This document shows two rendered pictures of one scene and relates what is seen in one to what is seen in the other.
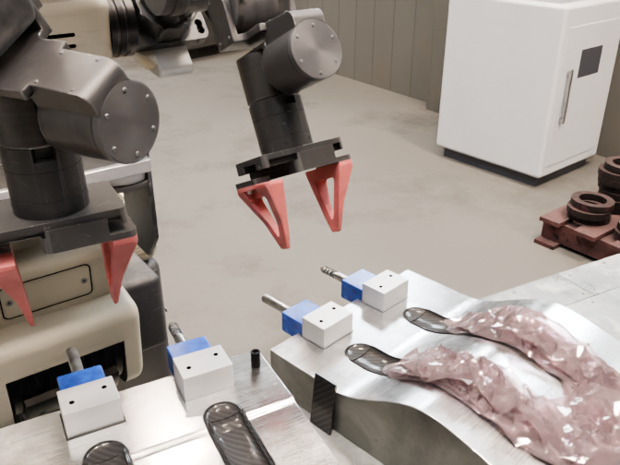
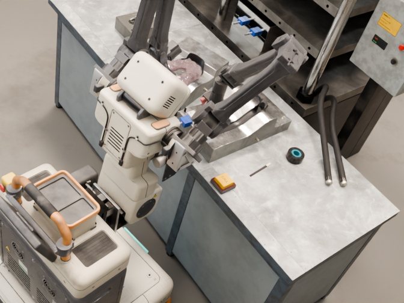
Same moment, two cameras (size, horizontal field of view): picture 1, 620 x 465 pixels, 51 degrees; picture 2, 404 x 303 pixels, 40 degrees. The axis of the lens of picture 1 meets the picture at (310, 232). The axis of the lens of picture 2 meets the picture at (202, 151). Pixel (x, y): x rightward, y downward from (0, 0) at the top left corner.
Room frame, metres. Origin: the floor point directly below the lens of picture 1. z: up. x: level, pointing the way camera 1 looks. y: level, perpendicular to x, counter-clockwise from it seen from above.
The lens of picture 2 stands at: (1.13, 1.84, 2.55)
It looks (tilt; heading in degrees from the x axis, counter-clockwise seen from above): 45 degrees down; 248
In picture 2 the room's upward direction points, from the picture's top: 18 degrees clockwise
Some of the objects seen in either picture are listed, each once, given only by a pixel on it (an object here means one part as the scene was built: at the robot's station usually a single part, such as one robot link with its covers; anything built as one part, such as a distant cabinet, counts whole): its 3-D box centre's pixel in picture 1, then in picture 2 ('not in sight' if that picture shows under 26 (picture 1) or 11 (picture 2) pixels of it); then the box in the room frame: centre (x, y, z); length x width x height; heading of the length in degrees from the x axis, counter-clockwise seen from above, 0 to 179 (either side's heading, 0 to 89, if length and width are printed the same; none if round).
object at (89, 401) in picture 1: (82, 387); not in sight; (0.51, 0.22, 0.89); 0.13 x 0.05 x 0.05; 27
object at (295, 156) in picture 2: not in sight; (295, 156); (0.03, 0.24, 0.82); 0.08 x 0.08 x 0.04
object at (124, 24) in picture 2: not in sight; (138, 26); (0.68, -0.65, 0.83); 0.20 x 0.15 x 0.07; 28
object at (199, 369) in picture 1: (189, 356); (183, 122); (0.56, 0.13, 0.89); 0.13 x 0.05 x 0.05; 27
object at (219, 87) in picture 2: (37, 107); (220, 84); (0.47, 0.20, 1.18); 0.07 x 0.06 x 0.07; 61
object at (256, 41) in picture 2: not in sight; (281, 18); (-0.17, -0.80, 0.87); 0.50 x 0.27 x 0.17; 28
